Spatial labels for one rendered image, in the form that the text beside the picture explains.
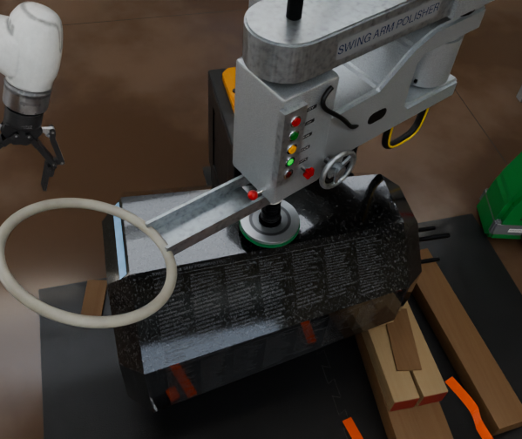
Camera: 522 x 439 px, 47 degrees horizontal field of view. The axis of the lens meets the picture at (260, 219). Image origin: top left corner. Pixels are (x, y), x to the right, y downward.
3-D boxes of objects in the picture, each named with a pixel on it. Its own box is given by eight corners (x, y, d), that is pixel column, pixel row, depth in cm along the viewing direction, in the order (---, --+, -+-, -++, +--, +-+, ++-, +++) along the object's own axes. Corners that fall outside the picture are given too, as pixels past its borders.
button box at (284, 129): (291, 172, 181) (301, 98, 159) (296, 177, 180) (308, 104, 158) (270, 183, 178) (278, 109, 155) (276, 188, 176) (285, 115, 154)
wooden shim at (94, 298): (88, 280, 299) (87, 279, 298) (108, 281, 300) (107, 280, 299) (78, 325, 284) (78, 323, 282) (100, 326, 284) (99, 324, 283)
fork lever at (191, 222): (308, 142, 215) (309, 131, 211) (343, 174, 206) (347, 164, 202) (139, 225, 184) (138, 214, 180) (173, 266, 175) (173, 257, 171)
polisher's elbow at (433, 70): (383, 70, 213) (396, 21, 198) (416, 50, 222) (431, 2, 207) (425, 97, 205) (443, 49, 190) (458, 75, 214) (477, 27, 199)
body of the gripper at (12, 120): (5, 113, 119) (0, 151, 124) (50, 117, 123) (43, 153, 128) (0, 93, 123) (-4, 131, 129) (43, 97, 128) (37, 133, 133)
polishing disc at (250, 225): (229, 230, 211) (229, 227, 210) (256, 191, 224) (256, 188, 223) (283, 253, 206) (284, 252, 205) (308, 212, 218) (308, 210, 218)
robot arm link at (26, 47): (62, 78, 126) (-2, 57, 123) (76, 9, 117) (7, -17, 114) (47, 101, 117) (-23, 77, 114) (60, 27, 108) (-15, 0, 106)
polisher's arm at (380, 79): (406, 89, 237) (444, -28, 199) (450, 121, 226) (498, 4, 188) (261, 165, 206) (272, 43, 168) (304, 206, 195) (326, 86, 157)
